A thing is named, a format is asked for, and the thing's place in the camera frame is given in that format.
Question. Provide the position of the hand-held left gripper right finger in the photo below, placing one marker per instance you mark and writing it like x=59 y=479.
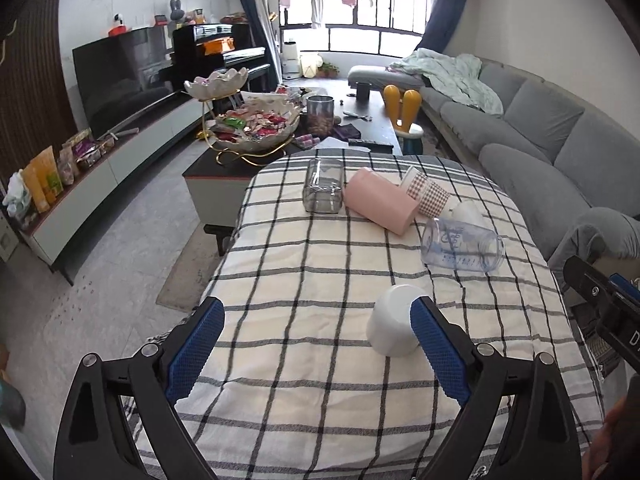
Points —
x=440 y=352

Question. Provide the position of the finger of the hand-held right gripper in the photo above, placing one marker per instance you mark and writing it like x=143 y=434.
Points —
x=625 y=289

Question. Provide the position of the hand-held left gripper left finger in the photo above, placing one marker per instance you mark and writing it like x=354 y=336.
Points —
x=195 y=352

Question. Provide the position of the clear blue-printed plastic cup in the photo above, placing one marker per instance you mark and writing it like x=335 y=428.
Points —
x=460 y=246

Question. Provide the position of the small white cup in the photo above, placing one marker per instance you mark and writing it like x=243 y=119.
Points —
x=469 y=213

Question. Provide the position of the brown checkered paper cup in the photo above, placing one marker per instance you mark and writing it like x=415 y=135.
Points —
x=427 y=194

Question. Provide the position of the pink cup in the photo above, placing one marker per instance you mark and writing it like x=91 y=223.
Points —
x=380 y=201

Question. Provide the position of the clear glass cup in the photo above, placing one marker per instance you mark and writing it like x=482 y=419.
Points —
x=324 y=186

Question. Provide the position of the person's right hand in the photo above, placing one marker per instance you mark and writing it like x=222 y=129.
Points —
x=617 y=440

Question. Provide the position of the grey cloth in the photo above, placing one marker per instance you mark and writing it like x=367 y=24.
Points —
x=595 y=235

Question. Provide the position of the beige rug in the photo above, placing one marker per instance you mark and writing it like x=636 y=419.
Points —
x=187 y=280

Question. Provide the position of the checked tablecloth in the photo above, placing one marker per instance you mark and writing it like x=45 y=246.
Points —
x=310 y=280

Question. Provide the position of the dark coffee table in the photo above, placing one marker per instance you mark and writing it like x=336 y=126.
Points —
x=220 y=190

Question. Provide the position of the grey sofa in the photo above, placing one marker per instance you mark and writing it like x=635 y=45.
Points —
x=540 y=125

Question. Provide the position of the white television cabinet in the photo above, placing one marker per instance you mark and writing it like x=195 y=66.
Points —
x=125 y=160

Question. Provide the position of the black remote control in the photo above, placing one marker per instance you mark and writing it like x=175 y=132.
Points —
x=370 y=143

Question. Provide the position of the row of snack packets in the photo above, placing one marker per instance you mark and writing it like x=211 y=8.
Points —
x=47 y=177

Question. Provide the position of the white tiered snack bowl stand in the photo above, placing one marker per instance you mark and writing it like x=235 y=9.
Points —
x=250 y=127

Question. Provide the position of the white crumpled cloth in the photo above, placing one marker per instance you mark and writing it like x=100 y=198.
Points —
x=15 y=195

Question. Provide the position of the yellow rabbit-ear stool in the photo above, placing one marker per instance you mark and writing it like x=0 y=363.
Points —
x=402 y=110

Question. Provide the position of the glass jar of nuts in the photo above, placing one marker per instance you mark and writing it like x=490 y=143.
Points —
x=320 y=115

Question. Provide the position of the dark mug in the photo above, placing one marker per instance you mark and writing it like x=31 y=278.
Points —
x=363 y=91

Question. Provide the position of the light green blanket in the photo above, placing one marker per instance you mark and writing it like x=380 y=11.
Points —
x=450 y=77

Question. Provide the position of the grey ottoman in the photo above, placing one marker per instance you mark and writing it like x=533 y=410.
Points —
x=380 y=76

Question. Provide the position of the black television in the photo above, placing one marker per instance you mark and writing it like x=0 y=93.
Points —
x=117 y=80

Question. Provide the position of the black piano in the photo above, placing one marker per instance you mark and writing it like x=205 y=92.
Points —
x=225 y=65

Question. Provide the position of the potted plant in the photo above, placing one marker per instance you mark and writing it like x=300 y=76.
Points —
x=327 y=69

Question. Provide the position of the orange box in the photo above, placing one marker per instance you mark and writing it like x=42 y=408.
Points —
x=217 y=46

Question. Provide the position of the white air purifier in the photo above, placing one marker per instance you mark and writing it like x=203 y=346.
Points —
x=291 y=60

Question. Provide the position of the pale yellow bag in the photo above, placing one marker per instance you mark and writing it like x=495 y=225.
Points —
x=310 y=64

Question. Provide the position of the blue curtain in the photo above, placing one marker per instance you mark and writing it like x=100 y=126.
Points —
x=255 y=15
x=445 y=5

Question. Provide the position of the white toy figure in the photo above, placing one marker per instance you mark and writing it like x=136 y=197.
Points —
x=119 y=22

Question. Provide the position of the grey rabbit plush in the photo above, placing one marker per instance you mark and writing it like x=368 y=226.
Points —
x=176 y=12

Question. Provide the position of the hanging white garment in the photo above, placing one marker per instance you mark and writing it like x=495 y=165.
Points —
x=317 y=11

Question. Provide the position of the window frame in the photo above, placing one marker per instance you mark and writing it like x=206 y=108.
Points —
x=357 y=27

